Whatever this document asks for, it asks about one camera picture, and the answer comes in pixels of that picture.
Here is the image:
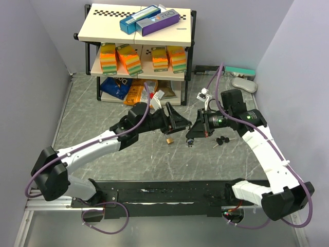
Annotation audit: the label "black flat box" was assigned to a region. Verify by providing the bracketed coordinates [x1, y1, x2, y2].
[194, 65, 219, 75]

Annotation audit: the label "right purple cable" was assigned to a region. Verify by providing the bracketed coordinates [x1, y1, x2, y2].
[205, 62, 314, 229]

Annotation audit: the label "brass padlock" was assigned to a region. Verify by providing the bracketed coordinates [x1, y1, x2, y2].
[166, 138, 174, 145]

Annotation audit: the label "sponge pack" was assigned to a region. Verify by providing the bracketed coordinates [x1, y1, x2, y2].
[116, 44, 143, 76]
[99, 43, 118, 75]
[167, 46, 187, 74]
[151, 46, 169, 72]

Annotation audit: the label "blue chips bag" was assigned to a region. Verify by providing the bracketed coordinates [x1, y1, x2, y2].
[100, 77, 133, 100]

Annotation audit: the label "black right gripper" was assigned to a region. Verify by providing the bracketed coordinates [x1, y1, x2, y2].
[186, 108, 232, 138]

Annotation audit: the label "sponge pack far right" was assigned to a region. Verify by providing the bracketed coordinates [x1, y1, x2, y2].
[167, 46, 187, 74]

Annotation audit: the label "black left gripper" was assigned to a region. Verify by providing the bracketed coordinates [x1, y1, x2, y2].
[137, 102, 192, 135]

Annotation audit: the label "purple box on shelf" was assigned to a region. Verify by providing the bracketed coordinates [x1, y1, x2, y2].
[136, 9, 180, 37]

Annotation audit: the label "teal white box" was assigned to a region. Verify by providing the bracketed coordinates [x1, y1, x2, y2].
[223, 66, 255, 81]

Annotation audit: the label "orange snack bag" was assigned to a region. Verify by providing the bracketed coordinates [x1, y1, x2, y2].
[123, 79, 158, 106]

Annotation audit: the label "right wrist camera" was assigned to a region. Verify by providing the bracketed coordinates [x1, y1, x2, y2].
[197, 87, 212, 111]

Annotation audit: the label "sponge pack far left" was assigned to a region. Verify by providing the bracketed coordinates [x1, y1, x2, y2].
[99, 43, 118, 75]

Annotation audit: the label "three-tier shelf rack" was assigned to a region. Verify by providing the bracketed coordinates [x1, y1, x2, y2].
[74, 3, 197, 105]

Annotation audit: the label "blue box on shelf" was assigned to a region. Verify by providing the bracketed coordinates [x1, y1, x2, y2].
[119, 5, 161, 34]

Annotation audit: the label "aluminium rail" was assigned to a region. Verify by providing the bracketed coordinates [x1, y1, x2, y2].
[14, 187, 85, 247]

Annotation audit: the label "brown snack bag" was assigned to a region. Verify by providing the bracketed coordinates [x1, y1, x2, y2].
[156, 80, 176, 98]

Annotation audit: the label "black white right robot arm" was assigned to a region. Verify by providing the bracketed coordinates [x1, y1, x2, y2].
[186, 88, 315, 222]

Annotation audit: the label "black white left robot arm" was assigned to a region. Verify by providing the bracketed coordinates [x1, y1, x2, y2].
[31, 102, 192, 207]

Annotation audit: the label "black-headed keys on table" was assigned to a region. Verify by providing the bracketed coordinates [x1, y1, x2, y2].
[213, 137, 234, 149]

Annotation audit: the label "black-headed key bunch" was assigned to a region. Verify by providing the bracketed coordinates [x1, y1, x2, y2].
[186, 138, 194, 148]

